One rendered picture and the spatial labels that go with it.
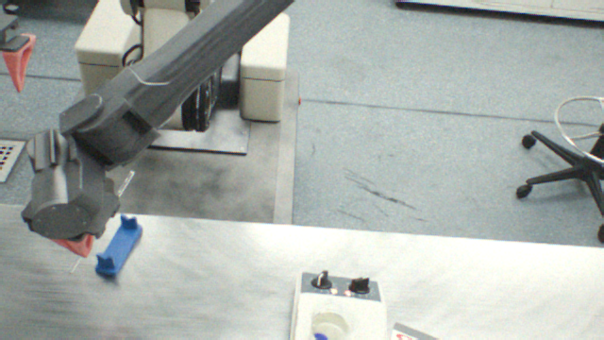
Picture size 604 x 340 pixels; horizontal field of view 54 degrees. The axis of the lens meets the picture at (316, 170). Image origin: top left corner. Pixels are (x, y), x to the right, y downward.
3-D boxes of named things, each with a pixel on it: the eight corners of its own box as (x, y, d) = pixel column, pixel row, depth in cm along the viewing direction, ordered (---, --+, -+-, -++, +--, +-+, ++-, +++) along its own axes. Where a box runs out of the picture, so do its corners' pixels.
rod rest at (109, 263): (124, 223, 97) (121, 209, 94) (142, 228, 96) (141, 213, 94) (94, 271, 89) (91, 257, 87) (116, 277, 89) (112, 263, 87)
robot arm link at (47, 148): (76, 118, 68) (24, 125, 67) (80, 158, 64) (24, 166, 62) (87, 161, 73) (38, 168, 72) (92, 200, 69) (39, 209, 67)
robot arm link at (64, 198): (145, 133, 72) (98, 88, 65) (160, 201, 64) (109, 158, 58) (65, 181, 73) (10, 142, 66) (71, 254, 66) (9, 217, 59)
